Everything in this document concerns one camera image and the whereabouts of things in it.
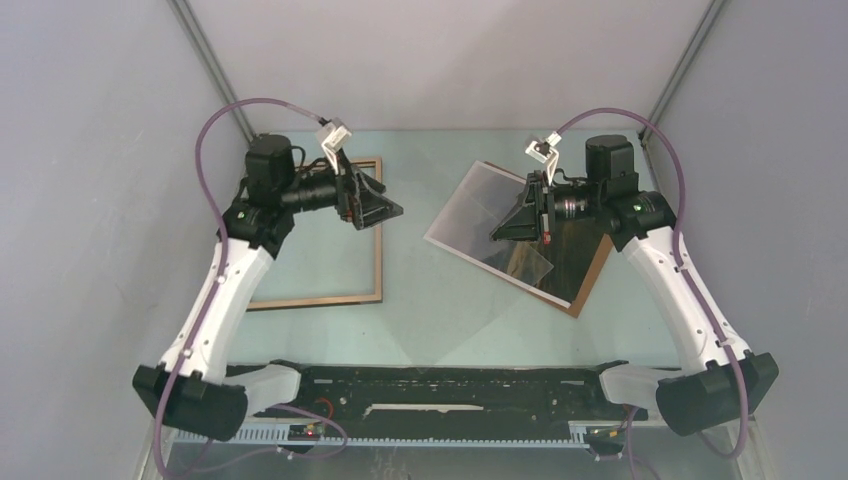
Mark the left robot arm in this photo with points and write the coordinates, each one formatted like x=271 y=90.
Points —
x=225 y=298

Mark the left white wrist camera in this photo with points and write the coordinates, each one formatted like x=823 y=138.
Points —
x=332 y=136

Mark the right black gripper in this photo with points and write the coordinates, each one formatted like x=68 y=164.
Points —
x=526 y=221

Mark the corner aluminium post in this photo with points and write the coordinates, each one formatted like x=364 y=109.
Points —
x=699 y=37
x=187 y=18

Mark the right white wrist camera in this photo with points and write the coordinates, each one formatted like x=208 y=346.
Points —
x=545 y=151

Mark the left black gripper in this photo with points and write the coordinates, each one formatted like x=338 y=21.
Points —
x=362 y=207

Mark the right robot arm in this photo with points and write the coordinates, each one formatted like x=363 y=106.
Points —
x=720 y=378

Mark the clear acrylic sheet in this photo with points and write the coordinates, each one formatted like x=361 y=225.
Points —
x=446 y=279

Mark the landscape photo print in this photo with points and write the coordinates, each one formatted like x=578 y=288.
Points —
x=480 y=202

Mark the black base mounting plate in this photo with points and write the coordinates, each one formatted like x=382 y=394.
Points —
x=458 y=405

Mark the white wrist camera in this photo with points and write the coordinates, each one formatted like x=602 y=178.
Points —
x=545 y=151
x=332 y=136

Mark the right corner aluminium post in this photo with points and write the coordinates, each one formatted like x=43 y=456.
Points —
x=699 y=37

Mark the wooden picture frame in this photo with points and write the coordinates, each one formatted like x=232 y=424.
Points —
x=318 y=260

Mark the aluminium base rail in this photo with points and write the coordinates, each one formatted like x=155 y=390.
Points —
x=307 y=430

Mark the brown backing board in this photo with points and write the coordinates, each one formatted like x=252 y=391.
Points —
x=562 y=273

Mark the left corner aluminium post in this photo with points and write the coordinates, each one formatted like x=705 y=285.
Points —
x=187 y=18

